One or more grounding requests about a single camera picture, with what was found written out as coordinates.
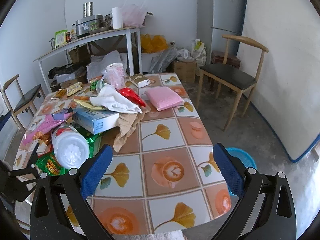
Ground cardboard box on floor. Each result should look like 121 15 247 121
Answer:
173 61 196 83

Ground white cloth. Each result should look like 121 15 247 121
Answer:
89 84 142 114

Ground pink sponge cloth pad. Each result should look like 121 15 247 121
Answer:
145 87 184 111

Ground paper towel roll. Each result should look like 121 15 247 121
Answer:
112 7 123 29

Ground red plastic bag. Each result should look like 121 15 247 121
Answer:
118 87 146 107

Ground patterned tablecloth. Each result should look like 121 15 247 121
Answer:
12 72 233 236

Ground gold tissue pack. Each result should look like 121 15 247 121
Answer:
130 73 150 88

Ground small gold candy packet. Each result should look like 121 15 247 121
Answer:
66 82 83 97

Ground yellow plastic bags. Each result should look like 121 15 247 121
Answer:
140 34 169 54

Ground blue plastic basket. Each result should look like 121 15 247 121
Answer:
223 147 257 198

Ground grey refrigerator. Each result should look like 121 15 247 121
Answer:
196 0 247 64

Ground white side table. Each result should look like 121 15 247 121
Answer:
32 26 143 94

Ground yellow snack wrapper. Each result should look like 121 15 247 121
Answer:
74 99 107 111

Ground wooden chair at left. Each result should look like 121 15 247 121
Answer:
1 74 46 131

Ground steel cooking pot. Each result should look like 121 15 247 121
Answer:
75 15 104 37

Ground wooden chair black seat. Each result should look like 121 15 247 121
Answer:
195 35 269 131

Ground pink orange snack bag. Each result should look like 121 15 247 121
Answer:
22 107 74 146

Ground white plastic bottle red label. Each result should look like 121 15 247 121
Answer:
52 122 89 170

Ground green foil snack bag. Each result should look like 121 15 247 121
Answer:
36 126 102 176

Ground beige stocking fabric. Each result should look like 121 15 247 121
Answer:
111 106 151 153

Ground blue white cardboard box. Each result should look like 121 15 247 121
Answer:
72 107 119 135

